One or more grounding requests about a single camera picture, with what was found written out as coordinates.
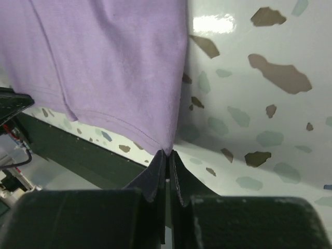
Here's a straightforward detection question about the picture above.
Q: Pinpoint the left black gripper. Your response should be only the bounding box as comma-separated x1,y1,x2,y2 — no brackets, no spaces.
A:
0,87,34,126

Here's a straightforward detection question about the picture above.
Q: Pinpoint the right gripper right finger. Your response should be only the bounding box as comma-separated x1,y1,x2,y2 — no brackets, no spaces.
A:
168,151,218,248

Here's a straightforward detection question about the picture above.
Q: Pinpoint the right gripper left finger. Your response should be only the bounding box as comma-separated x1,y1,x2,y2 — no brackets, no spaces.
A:
124,150,167,244

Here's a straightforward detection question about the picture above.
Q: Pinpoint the purple t shirt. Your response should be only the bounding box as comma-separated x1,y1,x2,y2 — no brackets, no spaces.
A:
1,1,188,154

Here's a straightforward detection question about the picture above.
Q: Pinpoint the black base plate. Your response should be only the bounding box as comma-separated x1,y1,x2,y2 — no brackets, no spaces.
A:
16,114,145,189

